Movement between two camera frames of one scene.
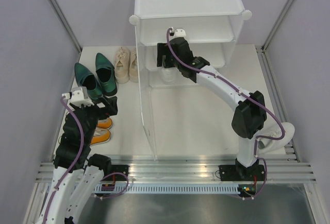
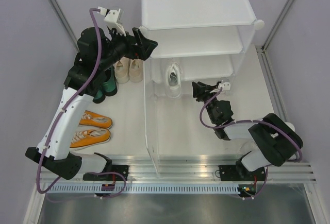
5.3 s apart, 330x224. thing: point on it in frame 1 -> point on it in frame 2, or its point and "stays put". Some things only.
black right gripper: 162,49 -> 201,88
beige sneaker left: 121,62 stays put
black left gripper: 111,103 -> 137,51
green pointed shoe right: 105,73 stays put
